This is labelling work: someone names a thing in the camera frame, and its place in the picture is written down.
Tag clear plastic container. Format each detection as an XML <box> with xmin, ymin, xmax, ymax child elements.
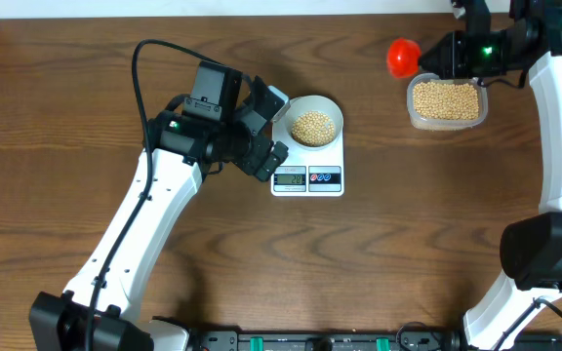
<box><xmin>407</xmin><ymin>73</ymin><xmax>489</xmax><ymax>131</ymax></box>

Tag pile of soybeans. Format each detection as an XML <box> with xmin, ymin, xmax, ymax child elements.
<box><xmin>412</xmin><ymin>81</ymin><xmax>480</xmax><ymax>120</ymax></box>

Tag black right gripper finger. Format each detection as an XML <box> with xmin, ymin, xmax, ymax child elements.
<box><xmin>419</xmin><ymin>36</ymin><xmax>452</xmax><ymax>61</ymax></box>
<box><xmin>418</xmin><ymin>53</ymin><xmax>450</xmax><ymax>78</ymax></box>

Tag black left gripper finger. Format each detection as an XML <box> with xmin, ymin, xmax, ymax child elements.
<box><xmin>254</xmin><ymin>141</ymin><xmax>289</xmax><ymax>182</ymax></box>
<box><xmin>246</xmin><ymin>76</ymin><xmax>286</xmax><ymax>135</ymax></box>

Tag white digital kitchen scale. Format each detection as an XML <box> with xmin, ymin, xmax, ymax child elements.
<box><xmin>271</xmin><ymin>118</ymin><xmax>344</xmax><ymax>197</ymax></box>

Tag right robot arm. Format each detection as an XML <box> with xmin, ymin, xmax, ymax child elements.
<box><xmin>419</xmin><ymin>0</ymin><xmax>562</xmax><ymax>350</ymax></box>

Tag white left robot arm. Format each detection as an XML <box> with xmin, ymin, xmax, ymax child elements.
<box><xmin>29</xmin><ymin>78</ymin><xmax>290</xmax><ymax>350</ymax></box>

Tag soybeans in grey bowl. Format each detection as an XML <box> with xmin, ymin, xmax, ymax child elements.
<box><xmin>291</xmin><ymin>111</ymin><xmax>336</xmax><ymax>147</ymax></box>

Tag red plastic measuring scoop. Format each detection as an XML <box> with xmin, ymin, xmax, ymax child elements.
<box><xmin>386</xmin><ymin>38</ymin><xmax>422</xmax><ymax>78</ymax></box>

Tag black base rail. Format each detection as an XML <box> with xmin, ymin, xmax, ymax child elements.
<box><xmin>187</xmin><ymin>330</ymin><xmax>562</xmax><ymax>351</ymax></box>

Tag grey round bowl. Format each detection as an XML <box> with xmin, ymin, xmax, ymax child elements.
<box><xmin>281</xmin><ymin>95</ymin><xmax>343</xmax><ymax>150</ymax></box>

